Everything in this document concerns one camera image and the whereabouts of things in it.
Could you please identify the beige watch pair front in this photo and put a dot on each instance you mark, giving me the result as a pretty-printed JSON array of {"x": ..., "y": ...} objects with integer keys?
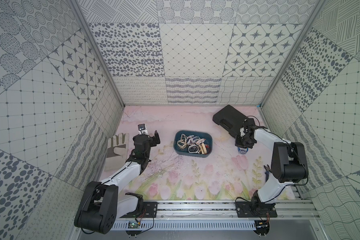
[{"x": 183, "y": 143}]

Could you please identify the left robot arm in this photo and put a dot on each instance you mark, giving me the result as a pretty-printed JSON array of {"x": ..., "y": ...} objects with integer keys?
[{"x": 102, "y": 203}]

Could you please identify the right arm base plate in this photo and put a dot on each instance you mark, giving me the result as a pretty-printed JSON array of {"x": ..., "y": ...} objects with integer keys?
[{"x": 254, "y": 208}]

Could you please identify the black plastic case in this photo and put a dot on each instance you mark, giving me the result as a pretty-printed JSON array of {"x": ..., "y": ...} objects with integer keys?
[{"x": 231, "y": 120}]

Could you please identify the aluminium mounting rail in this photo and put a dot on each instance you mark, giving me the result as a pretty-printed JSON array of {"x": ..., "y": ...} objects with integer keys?
[{"x": 226, "y": 209}]

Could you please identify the blue handled pliers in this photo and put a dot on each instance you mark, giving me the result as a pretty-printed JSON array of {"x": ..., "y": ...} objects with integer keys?
[{"x": 267, "y": 171}]

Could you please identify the beige square face watch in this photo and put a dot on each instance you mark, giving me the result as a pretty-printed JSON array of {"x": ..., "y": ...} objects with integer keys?
[{"x": 203, "y": 149}]

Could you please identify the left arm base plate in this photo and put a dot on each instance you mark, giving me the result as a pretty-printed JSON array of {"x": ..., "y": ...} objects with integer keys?
[{"x": 149, "y": 210}]

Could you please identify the orange white watch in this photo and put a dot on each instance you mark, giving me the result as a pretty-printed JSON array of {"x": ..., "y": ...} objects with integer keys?
[{"x": 200, "y": 141}]

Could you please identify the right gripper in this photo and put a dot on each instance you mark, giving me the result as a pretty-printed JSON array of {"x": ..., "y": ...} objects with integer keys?
[{"x": 238, "y": 143}]

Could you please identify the pink white watch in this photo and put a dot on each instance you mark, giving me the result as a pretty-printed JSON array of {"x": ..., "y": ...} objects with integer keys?
[{"x": 192, "y": 139}]

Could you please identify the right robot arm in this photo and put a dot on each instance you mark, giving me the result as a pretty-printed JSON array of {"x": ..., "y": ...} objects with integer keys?
[{"x": 288, "y": 164}]

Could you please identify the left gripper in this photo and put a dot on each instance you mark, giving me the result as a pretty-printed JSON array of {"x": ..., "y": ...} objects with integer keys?
[{"x": 150, "y": 139}]

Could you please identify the teal storage box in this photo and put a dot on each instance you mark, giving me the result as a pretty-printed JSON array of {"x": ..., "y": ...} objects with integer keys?
[{"x": 202, "y": 135}]

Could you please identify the grey work glove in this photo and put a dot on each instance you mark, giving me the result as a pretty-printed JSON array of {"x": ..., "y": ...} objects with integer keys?
[{"x": 117, "y": 151}]

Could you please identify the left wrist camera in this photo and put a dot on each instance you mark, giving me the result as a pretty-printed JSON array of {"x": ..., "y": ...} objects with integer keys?
[{"x": 142, "y": 129}]

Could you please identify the patterned white black watch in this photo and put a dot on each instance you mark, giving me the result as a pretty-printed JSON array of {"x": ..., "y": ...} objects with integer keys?
[{"x": 193, "y": 149}]

